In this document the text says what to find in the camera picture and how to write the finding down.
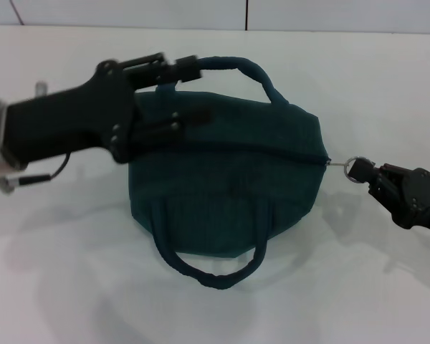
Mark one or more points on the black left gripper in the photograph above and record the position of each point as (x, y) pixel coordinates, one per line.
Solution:
(75, 114)

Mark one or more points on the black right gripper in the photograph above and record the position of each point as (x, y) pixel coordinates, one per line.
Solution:
(412, 200)

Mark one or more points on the teal fabric lunch bag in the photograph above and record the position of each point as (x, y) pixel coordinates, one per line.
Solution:
(229, 193)

